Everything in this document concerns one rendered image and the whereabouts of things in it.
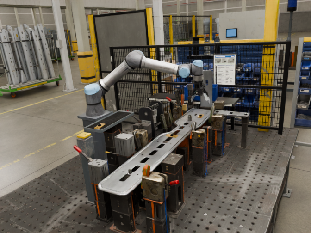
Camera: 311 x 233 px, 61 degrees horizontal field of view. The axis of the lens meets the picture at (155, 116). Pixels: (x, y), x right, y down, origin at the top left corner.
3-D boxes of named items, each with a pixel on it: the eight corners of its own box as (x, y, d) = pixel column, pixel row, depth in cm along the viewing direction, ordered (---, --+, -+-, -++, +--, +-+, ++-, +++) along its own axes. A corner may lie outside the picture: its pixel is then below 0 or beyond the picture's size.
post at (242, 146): (249, 149, 223) (251, 117, 214) (236, 147, 228) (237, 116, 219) (251, 146, 228) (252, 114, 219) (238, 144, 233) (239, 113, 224)
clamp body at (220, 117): (222, 158, 212) (223, 117, 201) (208, 156, 218) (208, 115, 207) (225, 153, 220) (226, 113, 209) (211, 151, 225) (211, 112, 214)
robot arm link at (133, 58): (124, 51, 189) (191, 66, 186) (127, 50, 200) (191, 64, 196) (121, 67, 193) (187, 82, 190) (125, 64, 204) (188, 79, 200)
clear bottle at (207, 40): (209, 55, 264) (209, 34, 257) (203, 55, 267) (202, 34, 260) (211, 54, 269) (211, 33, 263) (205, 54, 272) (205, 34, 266)
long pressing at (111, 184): (130, 199, 122) (130, 196, 121) (92, 188, 132) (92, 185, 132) (215, 111, 235) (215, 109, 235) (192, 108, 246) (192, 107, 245)
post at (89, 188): (95, 205, 165) (84, 140, 151) (86, 202, 169) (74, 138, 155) (102, 198, 171) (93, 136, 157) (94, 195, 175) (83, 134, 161)
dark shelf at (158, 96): (233, 107, 239) (233, 104, 238) (147, 100, 281) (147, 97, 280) (239, 101, 257) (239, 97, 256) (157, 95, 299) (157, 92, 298)
